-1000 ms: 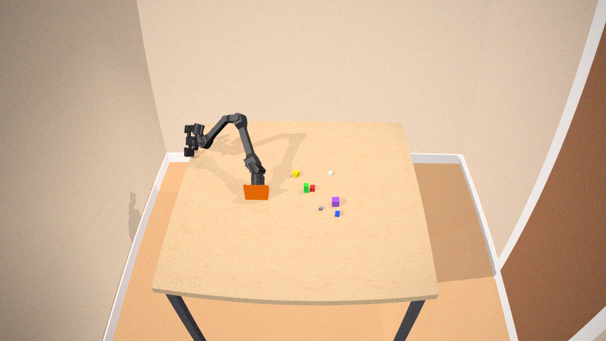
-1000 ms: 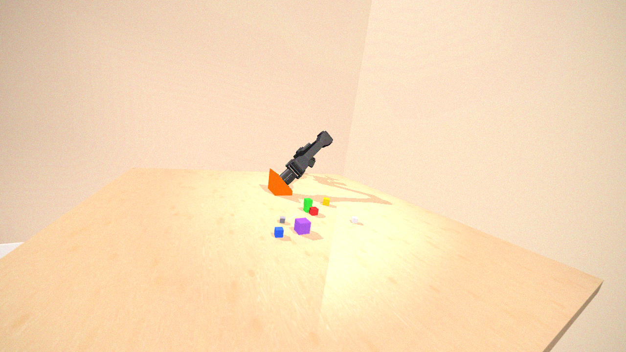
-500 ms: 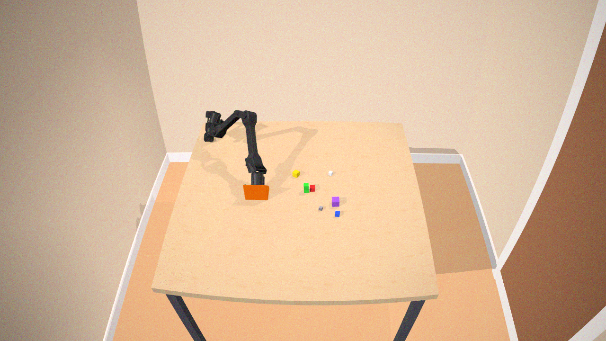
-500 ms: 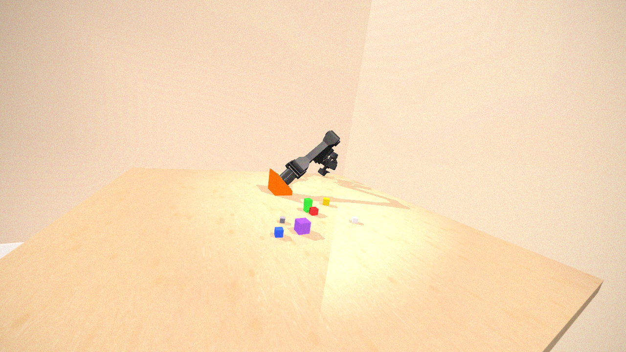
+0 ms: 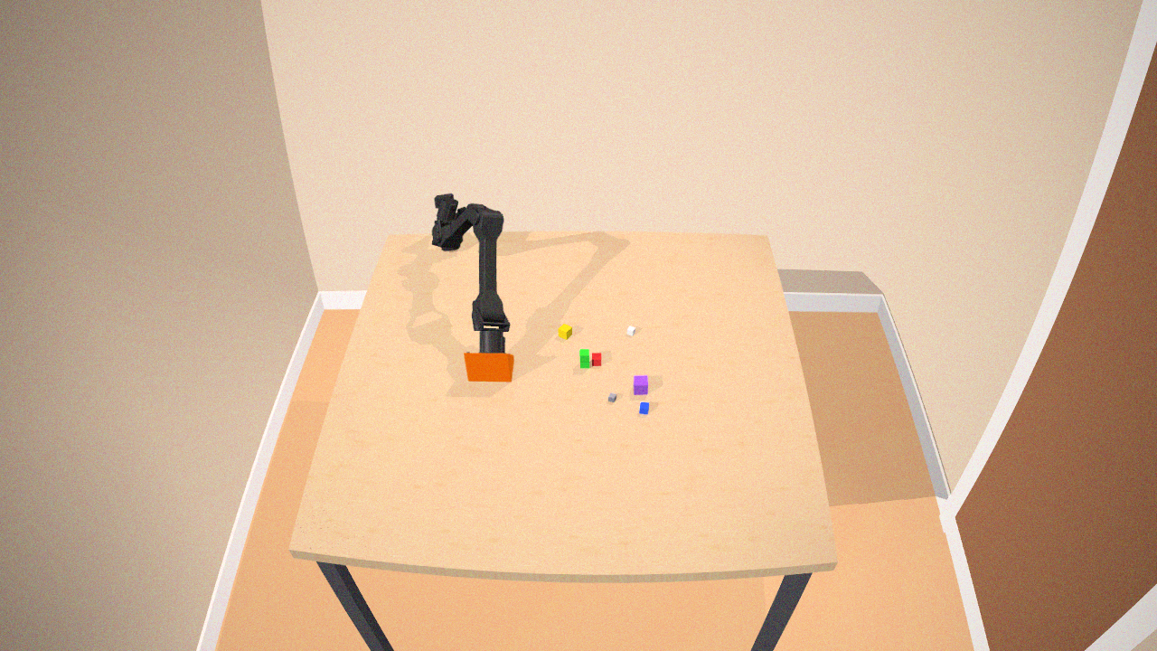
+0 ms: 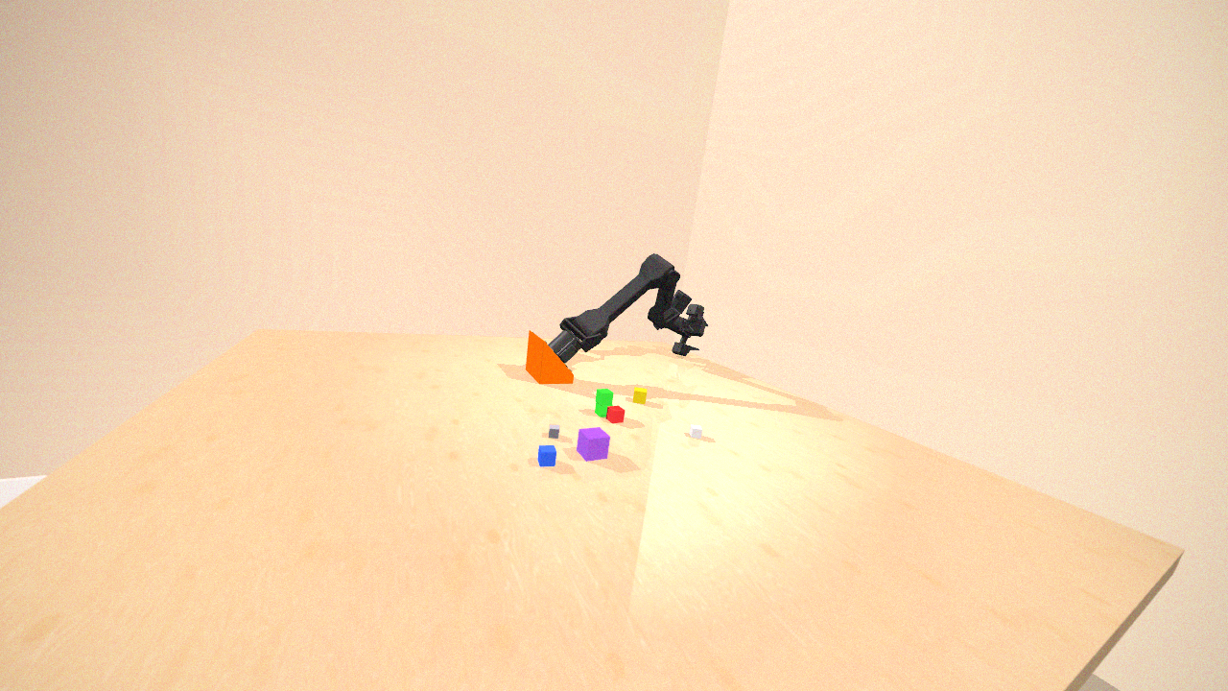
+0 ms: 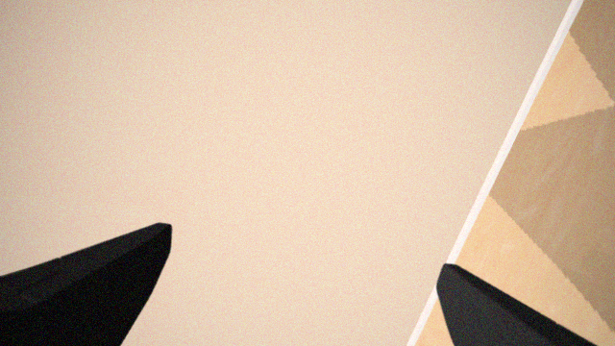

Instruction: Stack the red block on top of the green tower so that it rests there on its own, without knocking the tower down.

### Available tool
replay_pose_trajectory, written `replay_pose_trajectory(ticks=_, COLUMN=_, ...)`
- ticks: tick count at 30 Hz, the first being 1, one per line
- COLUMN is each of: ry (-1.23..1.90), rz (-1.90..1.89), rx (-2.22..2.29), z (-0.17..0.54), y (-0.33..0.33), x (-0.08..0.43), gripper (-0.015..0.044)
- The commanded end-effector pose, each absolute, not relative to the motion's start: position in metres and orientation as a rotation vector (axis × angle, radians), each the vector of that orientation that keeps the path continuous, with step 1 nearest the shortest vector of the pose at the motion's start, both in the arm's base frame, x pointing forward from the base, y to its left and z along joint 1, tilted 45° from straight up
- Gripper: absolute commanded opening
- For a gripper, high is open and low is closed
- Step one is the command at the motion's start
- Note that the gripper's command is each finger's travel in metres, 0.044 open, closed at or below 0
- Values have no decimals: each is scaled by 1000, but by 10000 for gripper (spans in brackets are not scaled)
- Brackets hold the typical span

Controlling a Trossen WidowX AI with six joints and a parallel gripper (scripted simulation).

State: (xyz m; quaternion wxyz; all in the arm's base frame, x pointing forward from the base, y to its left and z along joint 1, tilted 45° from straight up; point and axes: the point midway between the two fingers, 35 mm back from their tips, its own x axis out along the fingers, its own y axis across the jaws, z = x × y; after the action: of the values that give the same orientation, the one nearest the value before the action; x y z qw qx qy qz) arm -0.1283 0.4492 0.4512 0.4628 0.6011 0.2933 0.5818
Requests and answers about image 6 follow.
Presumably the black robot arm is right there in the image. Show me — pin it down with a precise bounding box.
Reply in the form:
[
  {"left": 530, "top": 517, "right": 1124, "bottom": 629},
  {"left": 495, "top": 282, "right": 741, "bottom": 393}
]
[{"left": 548, "top": 253, "right": 706, "bottom": 368}]

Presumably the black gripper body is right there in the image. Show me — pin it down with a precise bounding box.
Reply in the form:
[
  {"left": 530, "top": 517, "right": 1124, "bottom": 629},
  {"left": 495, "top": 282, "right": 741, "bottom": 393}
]
[{"left": 672, "top": 304, "right": 704, "bottom": 356}]

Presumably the purple block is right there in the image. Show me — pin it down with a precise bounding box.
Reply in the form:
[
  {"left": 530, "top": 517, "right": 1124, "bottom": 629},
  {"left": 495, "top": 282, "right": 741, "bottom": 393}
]
[{"left": 577, "top": 427, "right": 610, "bottom": 461}]

